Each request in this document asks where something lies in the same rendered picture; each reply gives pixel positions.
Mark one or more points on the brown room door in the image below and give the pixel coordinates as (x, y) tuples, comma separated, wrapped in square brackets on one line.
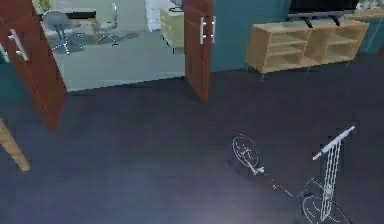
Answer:
[(36, 73), (196, 63)]

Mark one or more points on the pale yellow cabinet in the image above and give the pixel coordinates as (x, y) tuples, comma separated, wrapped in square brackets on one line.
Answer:
[(171, 28)]

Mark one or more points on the light wooden shelf unit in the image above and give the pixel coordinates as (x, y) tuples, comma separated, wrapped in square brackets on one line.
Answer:
[(258, 50)]

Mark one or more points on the white chest of drawers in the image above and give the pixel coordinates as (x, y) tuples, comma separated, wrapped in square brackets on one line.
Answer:
[(153, 15)]

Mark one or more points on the grey swivel chair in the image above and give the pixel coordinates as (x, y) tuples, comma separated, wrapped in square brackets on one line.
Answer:
[(56, 20), (108, 25)]

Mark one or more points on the white bat shaped rod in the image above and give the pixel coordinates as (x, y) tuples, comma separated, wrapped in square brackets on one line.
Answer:
[(333, 143)]

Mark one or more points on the black television set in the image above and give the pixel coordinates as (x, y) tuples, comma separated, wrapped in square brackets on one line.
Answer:
[(321, 5)]

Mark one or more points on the light wooden furniture leg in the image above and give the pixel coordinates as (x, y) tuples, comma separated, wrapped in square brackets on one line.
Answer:
[(13, 148)]

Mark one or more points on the green house plant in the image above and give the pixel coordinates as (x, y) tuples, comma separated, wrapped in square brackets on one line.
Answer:
[(44, 4)]

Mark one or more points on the teal cabinet with wooden top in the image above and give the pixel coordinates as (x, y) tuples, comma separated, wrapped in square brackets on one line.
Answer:
[(373, 31)]

